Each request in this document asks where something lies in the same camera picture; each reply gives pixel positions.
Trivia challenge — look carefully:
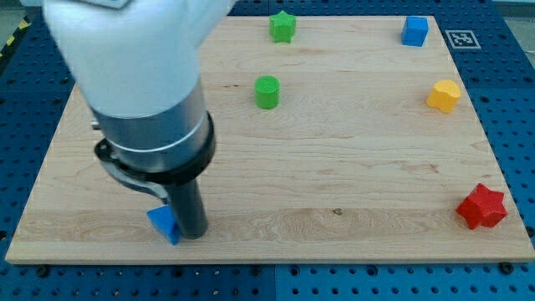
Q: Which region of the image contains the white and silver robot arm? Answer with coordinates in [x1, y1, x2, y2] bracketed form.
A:
[43, 0, 235, 172]

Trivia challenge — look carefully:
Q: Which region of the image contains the green cylinder block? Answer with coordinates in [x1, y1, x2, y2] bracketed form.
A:
[254, 75, 280, 110]

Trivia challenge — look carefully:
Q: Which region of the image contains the light wooden board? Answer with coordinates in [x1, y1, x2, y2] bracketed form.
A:
[6, 16, 534, 265]

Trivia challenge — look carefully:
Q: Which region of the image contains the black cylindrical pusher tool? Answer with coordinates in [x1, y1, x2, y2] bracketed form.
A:
[94, 111, 217, 240]

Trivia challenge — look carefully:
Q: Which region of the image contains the blue triangle block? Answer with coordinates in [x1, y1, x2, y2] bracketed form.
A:
[147, 205, 181, 245]

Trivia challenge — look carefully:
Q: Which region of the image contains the green star block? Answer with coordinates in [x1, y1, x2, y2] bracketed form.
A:
[268, 10, 297, 43]

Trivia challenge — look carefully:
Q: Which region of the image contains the yellow heart block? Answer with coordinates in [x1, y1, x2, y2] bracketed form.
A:
[425, 79, 461, 114]

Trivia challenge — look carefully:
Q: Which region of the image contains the blue cube block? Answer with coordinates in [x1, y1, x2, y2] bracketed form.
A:
[401, 16, 429, 47]

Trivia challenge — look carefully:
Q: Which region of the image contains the red star block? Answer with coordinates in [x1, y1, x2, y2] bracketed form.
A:
[456, 183, 508, 230]

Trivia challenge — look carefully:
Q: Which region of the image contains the white fiducial marker tag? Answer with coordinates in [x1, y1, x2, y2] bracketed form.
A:
[445, 29, 481, 49]

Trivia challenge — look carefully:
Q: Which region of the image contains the yellow black hazard tape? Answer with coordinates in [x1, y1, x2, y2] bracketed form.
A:
[1, 16, 31, 60]

